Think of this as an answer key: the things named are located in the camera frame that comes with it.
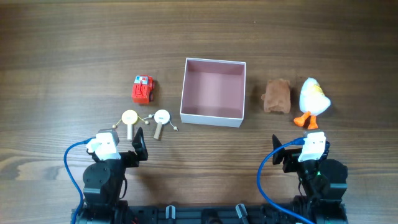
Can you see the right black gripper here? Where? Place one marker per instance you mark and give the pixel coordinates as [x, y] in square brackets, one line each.
[289, 159]

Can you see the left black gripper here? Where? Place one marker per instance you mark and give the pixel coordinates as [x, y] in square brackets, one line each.
[131, 160]

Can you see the yellow rattle drum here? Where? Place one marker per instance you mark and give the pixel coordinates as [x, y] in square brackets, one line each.
[129, 118]

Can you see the white rattle drum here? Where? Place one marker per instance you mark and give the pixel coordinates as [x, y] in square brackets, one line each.
[161, 117]

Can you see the red toy fire truck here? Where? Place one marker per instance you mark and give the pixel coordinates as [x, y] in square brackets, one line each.
[142, 89]

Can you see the brown plush bear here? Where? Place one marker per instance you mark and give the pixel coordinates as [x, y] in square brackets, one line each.
[277, 96]

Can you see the white plush duck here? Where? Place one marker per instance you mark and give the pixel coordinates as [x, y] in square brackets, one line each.
[312, 102]

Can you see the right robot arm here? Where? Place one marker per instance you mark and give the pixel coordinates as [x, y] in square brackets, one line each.
[324, 184]

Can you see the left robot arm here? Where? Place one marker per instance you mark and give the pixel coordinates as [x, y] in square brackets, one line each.
[105, 183]

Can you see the pink cardboard box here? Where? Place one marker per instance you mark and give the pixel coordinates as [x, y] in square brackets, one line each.
[213, 92]

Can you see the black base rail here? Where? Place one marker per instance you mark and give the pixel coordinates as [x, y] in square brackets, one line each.
[260, 214]

